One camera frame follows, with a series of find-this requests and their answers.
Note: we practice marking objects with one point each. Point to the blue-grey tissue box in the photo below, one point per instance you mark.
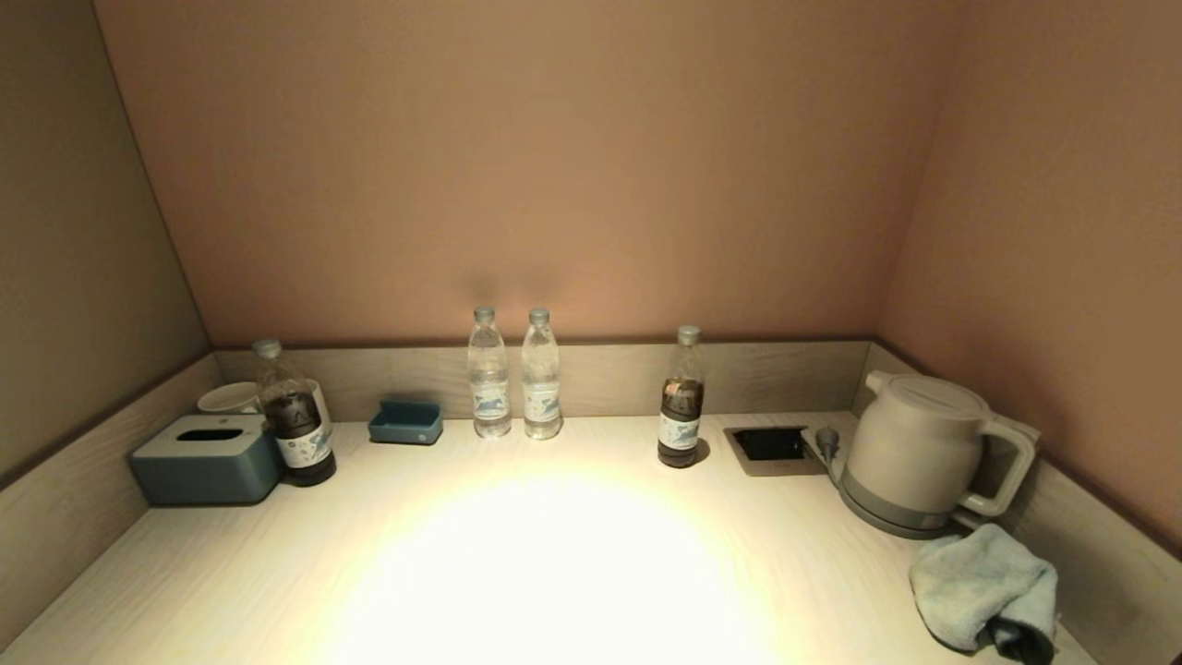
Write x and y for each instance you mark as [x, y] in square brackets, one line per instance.
[203, 471]

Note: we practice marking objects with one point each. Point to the white electric kettle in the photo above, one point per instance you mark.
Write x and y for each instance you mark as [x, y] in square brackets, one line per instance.
[914, 434]

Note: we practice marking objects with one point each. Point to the light blue cleaning cloth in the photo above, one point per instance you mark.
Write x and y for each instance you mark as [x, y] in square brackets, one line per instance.
[970, 582]

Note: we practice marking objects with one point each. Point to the small blue plastic tray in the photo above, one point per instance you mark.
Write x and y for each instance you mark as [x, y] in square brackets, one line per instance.
[404, 427]

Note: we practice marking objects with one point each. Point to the grey kettle power plug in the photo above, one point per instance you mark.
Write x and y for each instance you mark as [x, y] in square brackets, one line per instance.
[828, 441]

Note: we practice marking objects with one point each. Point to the grey kettle base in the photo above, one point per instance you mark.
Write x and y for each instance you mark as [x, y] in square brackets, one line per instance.
[877, 525]

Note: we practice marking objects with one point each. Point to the clear water bottle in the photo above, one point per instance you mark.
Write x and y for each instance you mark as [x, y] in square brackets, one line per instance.
[542, 388]
[488, 388]

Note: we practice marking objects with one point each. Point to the recessed black table socket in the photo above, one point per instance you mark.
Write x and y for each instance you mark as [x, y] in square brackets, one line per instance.
[771, 445]

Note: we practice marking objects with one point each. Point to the dark drink bottle, half full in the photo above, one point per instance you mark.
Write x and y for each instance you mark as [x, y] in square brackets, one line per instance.
[300, 434]

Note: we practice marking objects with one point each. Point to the dark drink bottle, nearly full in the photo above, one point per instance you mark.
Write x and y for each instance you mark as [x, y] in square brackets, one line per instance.
[681, 416]

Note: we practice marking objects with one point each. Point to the white ceramic cup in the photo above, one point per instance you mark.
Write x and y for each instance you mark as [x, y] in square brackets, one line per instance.
[319, 402]
[228, 398]

